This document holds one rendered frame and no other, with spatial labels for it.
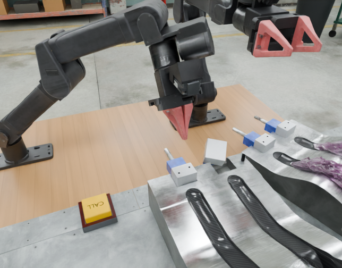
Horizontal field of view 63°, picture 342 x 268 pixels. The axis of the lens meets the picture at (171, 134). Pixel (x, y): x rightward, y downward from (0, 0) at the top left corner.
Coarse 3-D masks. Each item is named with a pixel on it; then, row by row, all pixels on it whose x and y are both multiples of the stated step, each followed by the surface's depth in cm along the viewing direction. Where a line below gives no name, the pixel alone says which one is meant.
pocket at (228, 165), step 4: (228, 160) 72; (224, 164) 72; (228, 164) 72; (232, 164) 70; (216, 168) 72; (220, 168) 72; (224, 168) 72; (228, 168) 72; (232, 168) 71; (236, 168) 69; (220, 172) 71
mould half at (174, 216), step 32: (160, 192) 62; (224, 192) 63; (256, 192) 63; (160, 224) 62; (192, 224) 56; (224, 224) 56; (256, 224) 56; (288, 224) 56; (192, 256) 51; (256, 256) 48; (288, 256) 47
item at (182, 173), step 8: (168, 152) 72; (176, 160) 69; (168, 168) 68; (176, 168) 65; (184, 168) 65; (192, 168) 65; (176, 176) 63; (184, 176) 63; (192, 176) 64; (176, 184) 64; (184, 184) 64
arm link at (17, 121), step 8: (64, 64) 63; (72, 64) 64; (64, 72) 61; (72, 72) 62; (80, 72) 65; (40, 80) 62; (72, 80) 62; (80, 80) 66; (40, 88) 63; (72, 88) 63; (32, 96) 66; (40, 96) 65; (48, 96) 64; (24, 104) 68; (32, 104) 68; (40, 104) 67; (48, 104) 67; (16, 112) 70; (24, 112) 70; (32, 112) 69; (40, 112) 69; (8, 120) 72; (16, 120) 71; (24, 120) 71; (32, 120) 71; (0, 128) 73; (8, 128) 73; (16, 128) 73; (24, 128) 73; (16, 136) 74
